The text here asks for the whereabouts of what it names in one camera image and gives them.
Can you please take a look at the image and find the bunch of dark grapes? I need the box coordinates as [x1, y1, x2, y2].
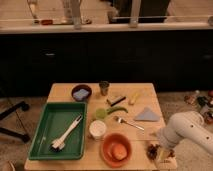
[147, 144, 175, 161]

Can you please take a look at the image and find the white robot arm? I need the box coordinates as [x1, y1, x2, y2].
[156, 111, 213, 163]

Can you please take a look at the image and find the white round cup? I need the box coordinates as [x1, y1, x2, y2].
[89, 120, 107, 140]

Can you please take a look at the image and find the small metal cup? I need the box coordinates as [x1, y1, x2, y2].
[99, 81, 110, 96]

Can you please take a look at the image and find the blue folded cloth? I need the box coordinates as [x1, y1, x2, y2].
[134, 107, 160, 122]

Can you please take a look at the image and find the orange fruit in bowl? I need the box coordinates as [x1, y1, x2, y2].
[112, 143, 127, 160]

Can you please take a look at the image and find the orange plastic bowl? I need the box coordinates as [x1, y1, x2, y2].
[100, 133, 132, 168]

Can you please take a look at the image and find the wooden table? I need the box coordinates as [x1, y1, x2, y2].
[24, 83, 177, 171]

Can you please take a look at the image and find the silver metal fork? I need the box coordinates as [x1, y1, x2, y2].
[114, 116, 145, 131]

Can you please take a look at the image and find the yellow banana toy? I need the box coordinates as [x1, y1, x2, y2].
[129, 93, 139, 105]

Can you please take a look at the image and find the black and silver block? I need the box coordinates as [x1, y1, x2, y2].
[107, 96, 126, 107]

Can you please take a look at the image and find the green measuring spoon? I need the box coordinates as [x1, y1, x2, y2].
[94, 106, 128, 120]

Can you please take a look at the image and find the blue sponge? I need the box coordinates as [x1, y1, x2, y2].
[73, 89, 89, 101]

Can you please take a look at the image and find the dark purple bowl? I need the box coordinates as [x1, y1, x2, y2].
[71, 84, 92, 102]

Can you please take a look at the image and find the green plastic tray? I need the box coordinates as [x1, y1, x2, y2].
[28, 102, 87, 160]

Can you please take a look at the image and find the white dish brush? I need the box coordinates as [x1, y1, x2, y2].
[51, 115, 83, 150]

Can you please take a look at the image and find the black chair base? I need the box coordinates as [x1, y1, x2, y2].
[0, 101, 30, 143]

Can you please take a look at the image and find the red dish on counter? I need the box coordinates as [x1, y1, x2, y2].
[41, 19, 53, 25]

